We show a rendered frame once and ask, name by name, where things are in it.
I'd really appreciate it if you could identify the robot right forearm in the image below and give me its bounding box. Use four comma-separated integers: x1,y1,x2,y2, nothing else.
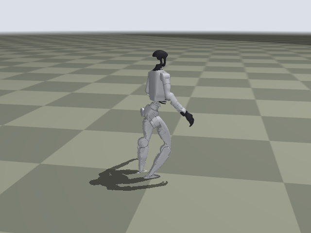
169,93,186,114

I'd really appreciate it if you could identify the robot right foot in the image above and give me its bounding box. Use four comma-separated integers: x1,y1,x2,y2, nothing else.
144,174,160,179

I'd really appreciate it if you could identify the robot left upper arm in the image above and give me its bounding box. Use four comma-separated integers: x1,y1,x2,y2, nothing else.
145,71,150,94

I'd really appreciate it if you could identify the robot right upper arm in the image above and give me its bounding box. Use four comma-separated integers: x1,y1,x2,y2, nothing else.
160,72,171,101

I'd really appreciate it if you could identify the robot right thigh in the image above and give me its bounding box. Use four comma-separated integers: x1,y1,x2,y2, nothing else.
149,114,171,152

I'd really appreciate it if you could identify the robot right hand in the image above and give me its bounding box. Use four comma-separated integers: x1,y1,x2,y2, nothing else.
180,110,194,127

